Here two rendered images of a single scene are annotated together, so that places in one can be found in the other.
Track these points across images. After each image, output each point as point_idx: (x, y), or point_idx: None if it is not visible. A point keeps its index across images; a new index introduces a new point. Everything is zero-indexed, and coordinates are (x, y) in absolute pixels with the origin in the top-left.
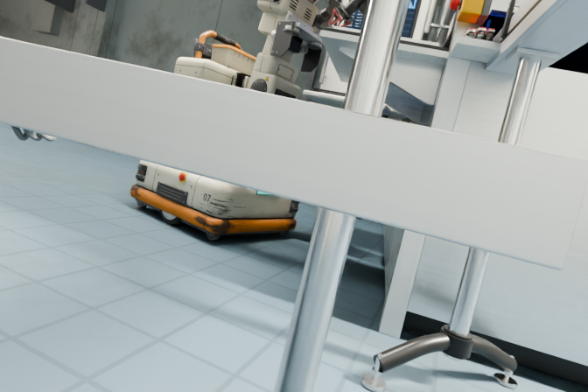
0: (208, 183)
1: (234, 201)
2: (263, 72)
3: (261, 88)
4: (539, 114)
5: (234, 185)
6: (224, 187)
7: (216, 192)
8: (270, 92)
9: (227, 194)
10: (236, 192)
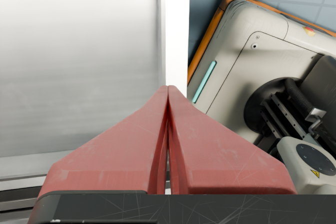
0: (271, 17)
1: (229, 20)
2: (334, 186)
3: (311, 158)
4: None
5: (241, 29)
6: (248, 12)
7: (253, 6)
8: (289, 153)
9: (240, 10)
10: (233, 26)
